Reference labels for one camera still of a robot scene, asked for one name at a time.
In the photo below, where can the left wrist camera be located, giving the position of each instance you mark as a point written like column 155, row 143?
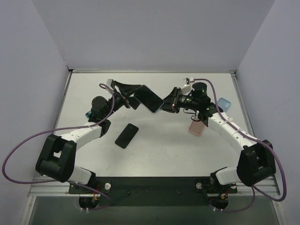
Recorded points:
column 110, row 82

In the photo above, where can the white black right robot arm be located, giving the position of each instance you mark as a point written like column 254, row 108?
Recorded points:
column 256, row 162

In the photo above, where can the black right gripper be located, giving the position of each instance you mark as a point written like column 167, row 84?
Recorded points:
column 176, row 100

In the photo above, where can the light blue phone case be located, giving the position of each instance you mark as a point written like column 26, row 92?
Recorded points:
column 224, row 104

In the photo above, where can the black smartphone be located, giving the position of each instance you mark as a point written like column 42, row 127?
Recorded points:
column 126, row 135

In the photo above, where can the teal smartphone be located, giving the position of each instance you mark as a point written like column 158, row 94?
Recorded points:
column 88, row 114

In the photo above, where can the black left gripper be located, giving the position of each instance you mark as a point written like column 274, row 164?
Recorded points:
column 122, row 94

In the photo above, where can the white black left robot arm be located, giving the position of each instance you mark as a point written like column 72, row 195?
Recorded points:
column 57, row 157

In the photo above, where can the phone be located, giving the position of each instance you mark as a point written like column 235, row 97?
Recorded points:
column 149, row 99
column 196, row 128

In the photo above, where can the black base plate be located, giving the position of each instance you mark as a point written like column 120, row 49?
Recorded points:
column 154, row 191

